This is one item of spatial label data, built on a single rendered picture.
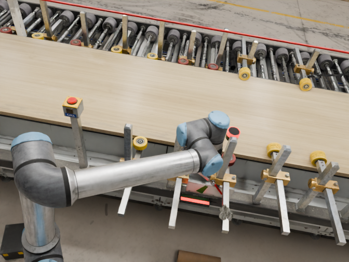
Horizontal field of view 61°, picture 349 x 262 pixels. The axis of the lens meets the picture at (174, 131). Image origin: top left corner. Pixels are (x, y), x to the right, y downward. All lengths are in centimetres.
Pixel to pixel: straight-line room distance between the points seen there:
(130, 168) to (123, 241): 144
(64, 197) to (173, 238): 156
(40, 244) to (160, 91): 115
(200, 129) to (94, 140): 93
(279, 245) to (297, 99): 112
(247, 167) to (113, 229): 112
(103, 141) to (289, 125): 118
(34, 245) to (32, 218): 22
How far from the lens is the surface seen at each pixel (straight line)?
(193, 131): 112
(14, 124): 208
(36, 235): 132
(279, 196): 154
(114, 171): 92
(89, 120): 178
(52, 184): 88
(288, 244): 260
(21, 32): 261
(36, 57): 235
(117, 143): 186
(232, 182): 162
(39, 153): 94
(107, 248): 232
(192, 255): 224
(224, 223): 149
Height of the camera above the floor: 214
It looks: 46 degrees down
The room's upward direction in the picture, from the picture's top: 9 degrees clockwise
